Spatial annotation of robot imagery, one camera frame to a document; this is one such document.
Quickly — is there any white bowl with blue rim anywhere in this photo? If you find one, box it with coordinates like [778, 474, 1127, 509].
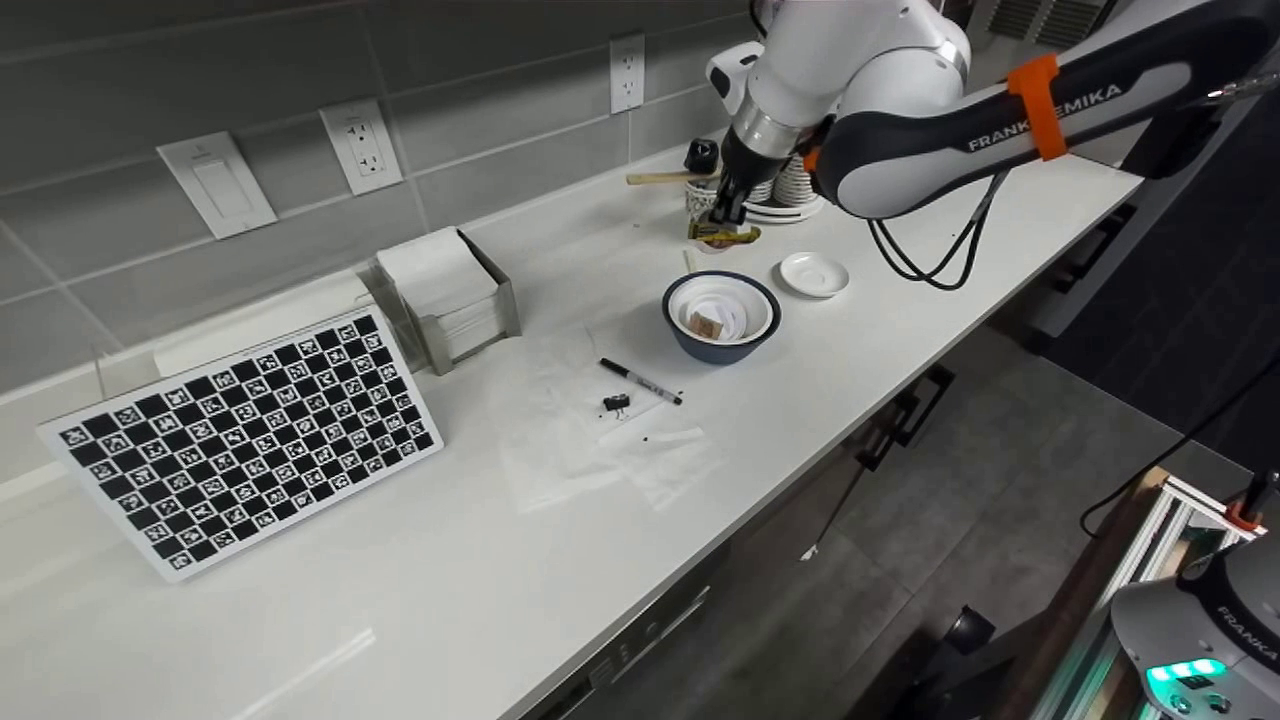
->
[659, 267, 782, 374]

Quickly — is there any wooden stirring stick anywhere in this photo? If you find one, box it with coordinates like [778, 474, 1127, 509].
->
[625, 166, 690, 193]

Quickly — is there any clear plastic sheet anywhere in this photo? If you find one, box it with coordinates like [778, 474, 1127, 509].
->
[496, 337, 713, 516]

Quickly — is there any small bottle with black cap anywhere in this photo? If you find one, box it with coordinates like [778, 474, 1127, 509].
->
[681, 138, 733, 223]

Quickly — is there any black drawer handle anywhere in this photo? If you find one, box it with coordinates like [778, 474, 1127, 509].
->
[853, 363, 960, 474]

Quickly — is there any grey robot base green light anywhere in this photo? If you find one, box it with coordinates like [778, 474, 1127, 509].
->
[1030, 531, 1280, 720]

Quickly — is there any wooden white equipment stand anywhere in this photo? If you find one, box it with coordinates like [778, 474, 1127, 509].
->
[983, 460, 1272, 720]

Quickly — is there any orange strap on arm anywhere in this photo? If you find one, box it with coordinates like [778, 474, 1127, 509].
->
[1003, 53, 1077, 166]

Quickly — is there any black marker pen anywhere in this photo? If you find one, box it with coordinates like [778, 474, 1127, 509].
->
[597, 352, 687, 413]

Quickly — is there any black hanging robot cable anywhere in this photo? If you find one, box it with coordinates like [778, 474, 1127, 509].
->
[863, 169, 1007, 298]

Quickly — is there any white light switch plate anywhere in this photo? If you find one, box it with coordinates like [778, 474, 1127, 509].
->
[150, 128, 279, 246]

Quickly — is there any white round base plate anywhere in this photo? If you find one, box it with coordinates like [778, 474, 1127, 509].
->
[745, 186, 826, 227]

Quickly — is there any dark grey wall plate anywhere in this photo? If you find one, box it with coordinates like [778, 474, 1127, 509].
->
[989, 0, 1047, 39]
[1041, 0, 1102, 53]

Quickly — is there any white double wall outlet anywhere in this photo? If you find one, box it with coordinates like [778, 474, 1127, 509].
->
[317, 97, 407, 202]
[604, 33, 652, 118]

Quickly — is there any white napkin dispenser box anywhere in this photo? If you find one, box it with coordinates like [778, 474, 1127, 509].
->
[370, 223, 524, 381]

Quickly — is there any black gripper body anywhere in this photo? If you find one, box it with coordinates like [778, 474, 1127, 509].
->
[713, 128, 791, 216]

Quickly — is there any small white saucer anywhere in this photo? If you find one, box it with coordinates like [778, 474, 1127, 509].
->
[773, 248, 853, 303]

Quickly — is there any black white checkered calibration board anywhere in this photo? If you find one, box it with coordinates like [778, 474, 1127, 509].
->
[36, 301, 446, 589]

